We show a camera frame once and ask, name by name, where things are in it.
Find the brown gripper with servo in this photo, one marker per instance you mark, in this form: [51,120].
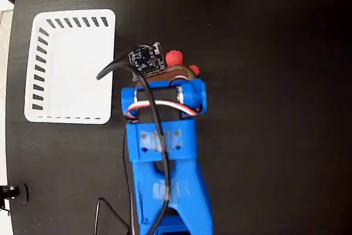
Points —
[192,69]

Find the red turtle toy gold shell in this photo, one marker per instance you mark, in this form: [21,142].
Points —
[174,57]

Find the blue 3D-printed robot arm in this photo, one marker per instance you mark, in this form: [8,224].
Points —
[170,163]

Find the white plastic basket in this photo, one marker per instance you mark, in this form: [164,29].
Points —
[71,75]

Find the black table clamp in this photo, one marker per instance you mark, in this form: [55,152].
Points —
[19,193]

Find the bare camera circuit board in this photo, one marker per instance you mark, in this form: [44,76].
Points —
[147,59]

